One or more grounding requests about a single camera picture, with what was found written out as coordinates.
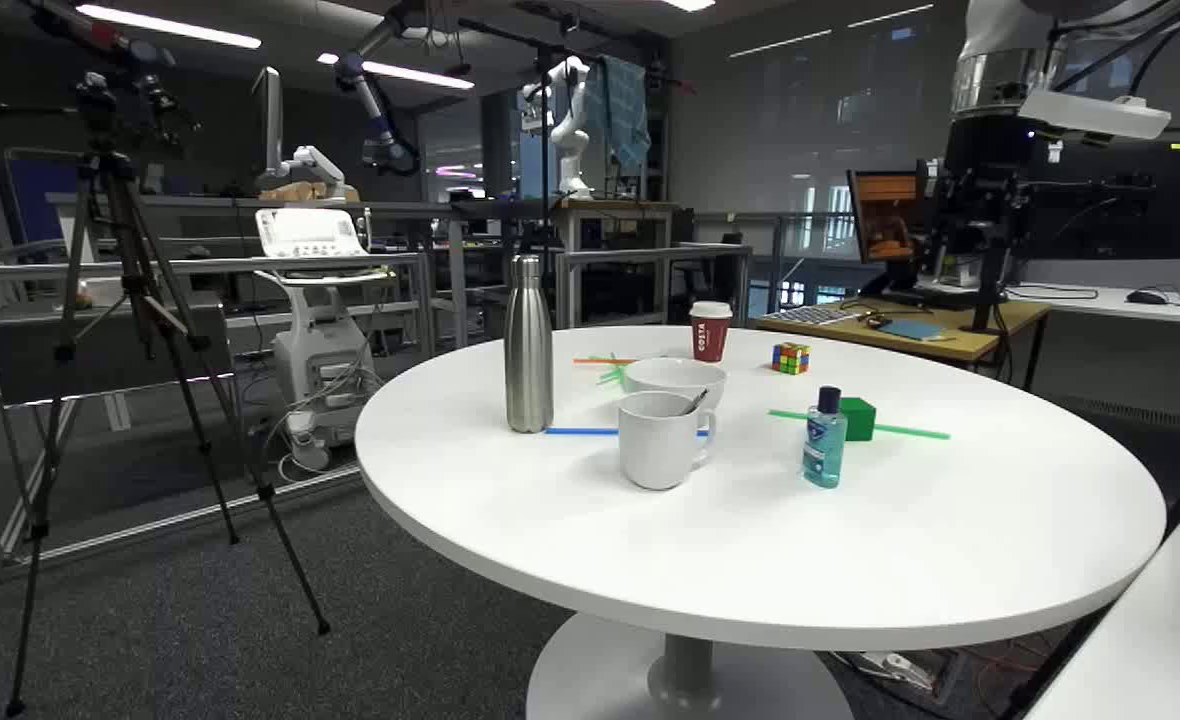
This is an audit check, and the stainless steel water bottle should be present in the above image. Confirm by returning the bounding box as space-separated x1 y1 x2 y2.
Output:
500 248 560 436

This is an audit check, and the white mug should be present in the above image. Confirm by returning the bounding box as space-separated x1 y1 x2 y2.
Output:
614 385 725 497

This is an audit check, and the red paper cup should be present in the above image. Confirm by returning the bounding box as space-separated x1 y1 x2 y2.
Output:
687 297 735 368

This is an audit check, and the black camera on tripod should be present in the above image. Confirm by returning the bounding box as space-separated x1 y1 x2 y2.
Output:
20 0 200 153

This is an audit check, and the hanging blue cloth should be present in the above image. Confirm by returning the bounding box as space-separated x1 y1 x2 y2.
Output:
584 51 656 175

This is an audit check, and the grey bag on cart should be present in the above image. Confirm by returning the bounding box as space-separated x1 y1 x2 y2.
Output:
258 141 367 210

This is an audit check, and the Rubik's cube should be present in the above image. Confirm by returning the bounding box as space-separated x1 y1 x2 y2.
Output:
767 338 813 381

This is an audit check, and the teal bottle with blue cap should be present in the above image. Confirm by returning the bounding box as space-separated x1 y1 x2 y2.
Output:
800 385 851 493

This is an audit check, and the blue pad on desk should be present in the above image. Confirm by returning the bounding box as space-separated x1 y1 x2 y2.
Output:
880 317 954 343

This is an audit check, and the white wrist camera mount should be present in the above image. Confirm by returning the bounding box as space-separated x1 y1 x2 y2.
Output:
1014 82 1178 145

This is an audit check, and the large black monitor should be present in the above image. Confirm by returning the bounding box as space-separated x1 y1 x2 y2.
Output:
943 133 1180 335

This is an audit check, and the long green tape strip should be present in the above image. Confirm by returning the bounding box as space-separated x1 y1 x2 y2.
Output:
764 403 958 445

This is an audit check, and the wooden desk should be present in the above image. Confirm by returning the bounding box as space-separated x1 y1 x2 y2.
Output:
756 297 1051 371

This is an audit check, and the blue tape strip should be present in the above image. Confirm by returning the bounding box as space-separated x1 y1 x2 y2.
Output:
540 421 721 445

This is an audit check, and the white medical cart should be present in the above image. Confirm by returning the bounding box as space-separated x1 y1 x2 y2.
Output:
248 201 399 478

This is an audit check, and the green cube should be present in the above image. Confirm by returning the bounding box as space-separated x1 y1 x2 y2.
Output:
837 390 880 445

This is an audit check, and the white round table pedestal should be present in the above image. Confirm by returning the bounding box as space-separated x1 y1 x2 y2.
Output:
522 610 862 720

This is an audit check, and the metal frame workbench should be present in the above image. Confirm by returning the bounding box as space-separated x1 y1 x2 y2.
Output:
445 195 756 352

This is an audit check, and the black tripod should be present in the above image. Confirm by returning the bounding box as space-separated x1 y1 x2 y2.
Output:
0 133 339 720

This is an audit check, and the long ceiling light bar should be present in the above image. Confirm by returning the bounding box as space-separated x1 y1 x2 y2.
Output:
315 48 480 96
73 0 269 57

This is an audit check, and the small orange screen monitor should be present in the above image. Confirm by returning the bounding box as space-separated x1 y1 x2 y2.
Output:
847 168 933 269

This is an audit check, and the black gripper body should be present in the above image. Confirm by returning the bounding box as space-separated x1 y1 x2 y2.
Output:
943 112 1036 191

